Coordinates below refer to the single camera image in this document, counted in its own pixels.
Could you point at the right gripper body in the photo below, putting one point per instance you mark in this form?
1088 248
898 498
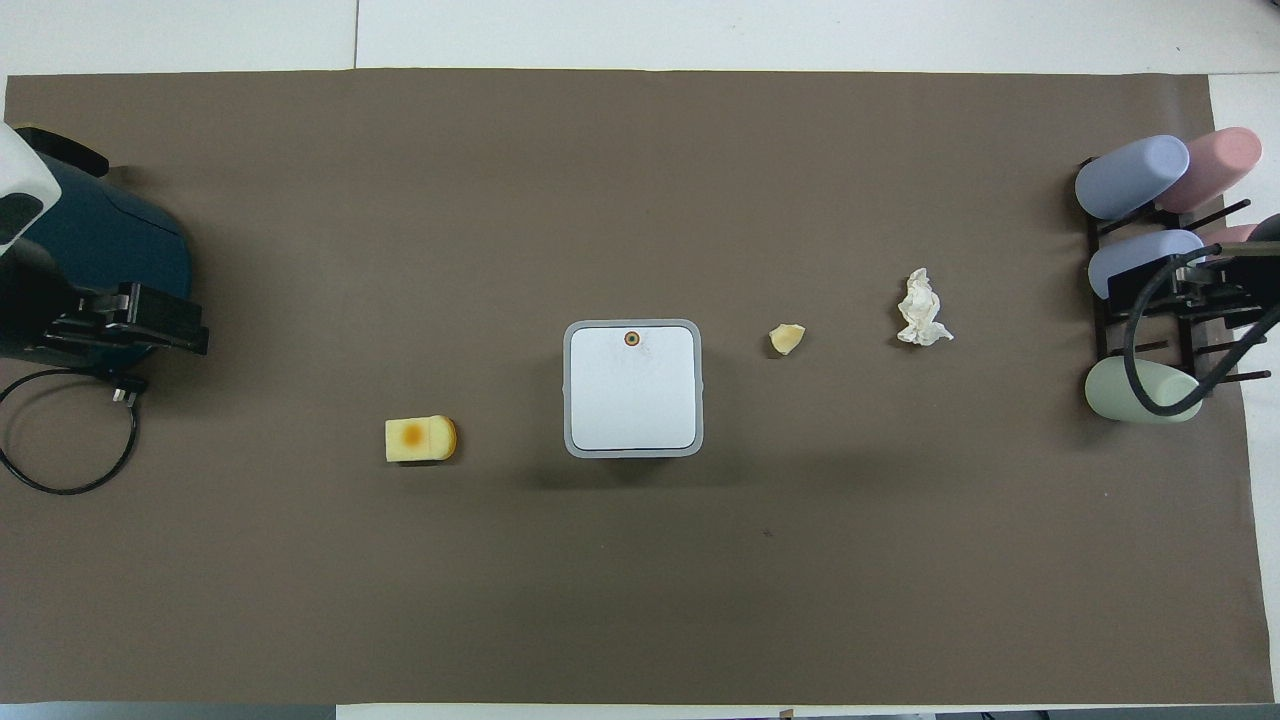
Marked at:
1262 285

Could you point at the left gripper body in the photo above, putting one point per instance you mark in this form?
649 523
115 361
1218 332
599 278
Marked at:
40 325

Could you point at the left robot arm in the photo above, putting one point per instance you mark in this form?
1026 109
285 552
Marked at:
110 230

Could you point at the white square lidded bin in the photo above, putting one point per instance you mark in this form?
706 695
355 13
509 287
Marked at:
632 395

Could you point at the pink plastic cup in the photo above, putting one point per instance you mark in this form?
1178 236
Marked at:
1240 234
1215 165

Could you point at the lavender plastic cup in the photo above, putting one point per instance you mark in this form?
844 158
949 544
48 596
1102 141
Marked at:
1140 255
1130 176

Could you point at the pale green plastic cup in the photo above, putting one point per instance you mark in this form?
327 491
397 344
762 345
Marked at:
1160 388

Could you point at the black cup rack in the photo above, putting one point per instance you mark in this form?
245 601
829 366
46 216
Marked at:
1103 325

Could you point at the crumpled white tissue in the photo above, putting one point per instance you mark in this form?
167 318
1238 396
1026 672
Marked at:
920 312

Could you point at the yellow bread slice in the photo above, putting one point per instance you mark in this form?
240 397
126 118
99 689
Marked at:
420 440

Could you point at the cream peel scrap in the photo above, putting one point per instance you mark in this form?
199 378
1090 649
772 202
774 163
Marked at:
786 340

